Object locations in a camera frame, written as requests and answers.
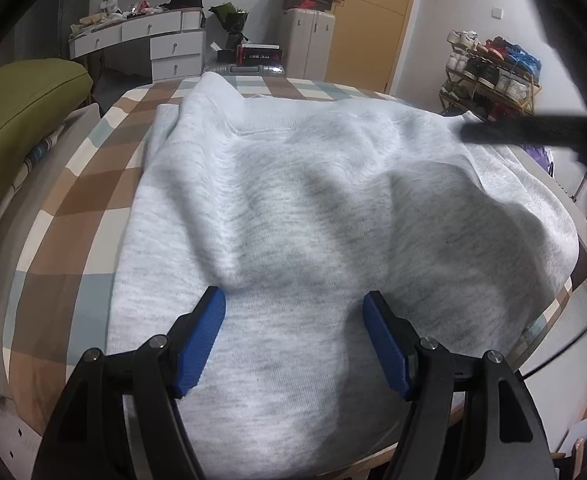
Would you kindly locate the white dressing desk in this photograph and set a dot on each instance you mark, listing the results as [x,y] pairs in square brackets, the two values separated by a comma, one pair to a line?
[173,40]

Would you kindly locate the green cushion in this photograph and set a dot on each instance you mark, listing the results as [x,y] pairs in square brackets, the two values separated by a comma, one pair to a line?
[18,105]

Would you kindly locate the light grey sweatshirt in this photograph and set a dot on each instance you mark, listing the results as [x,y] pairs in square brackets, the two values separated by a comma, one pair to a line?
[323,210]

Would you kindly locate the wooden door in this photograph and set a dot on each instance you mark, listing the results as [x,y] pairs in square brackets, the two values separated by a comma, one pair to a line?
[373,20]

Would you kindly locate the white small cabinet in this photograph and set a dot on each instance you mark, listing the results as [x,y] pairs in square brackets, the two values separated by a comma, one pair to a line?
[308,45]

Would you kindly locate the group of assorted shoes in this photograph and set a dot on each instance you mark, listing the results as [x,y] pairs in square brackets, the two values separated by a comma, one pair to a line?
[503,57]

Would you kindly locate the dark wrapped flower bouquet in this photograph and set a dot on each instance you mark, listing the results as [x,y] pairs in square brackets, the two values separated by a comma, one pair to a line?
[233,20]

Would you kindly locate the purple cloth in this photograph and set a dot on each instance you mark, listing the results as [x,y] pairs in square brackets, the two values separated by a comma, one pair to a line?
[538,157]

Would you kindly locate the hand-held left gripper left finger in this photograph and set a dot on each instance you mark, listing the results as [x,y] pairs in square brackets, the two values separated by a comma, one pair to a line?
[198,345]

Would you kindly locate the silver suitcase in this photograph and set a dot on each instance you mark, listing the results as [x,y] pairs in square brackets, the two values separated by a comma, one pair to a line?
[246,70]

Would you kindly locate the wooden shoe rack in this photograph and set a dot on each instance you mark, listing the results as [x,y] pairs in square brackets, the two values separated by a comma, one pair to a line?
[493,95]

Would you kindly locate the red and black box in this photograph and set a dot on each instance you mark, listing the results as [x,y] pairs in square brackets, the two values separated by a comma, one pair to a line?
[261,54]

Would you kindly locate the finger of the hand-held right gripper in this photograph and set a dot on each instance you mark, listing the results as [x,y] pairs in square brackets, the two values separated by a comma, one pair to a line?
[523,132]

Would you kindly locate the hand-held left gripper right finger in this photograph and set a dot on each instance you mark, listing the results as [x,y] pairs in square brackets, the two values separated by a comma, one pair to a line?
[388,345]

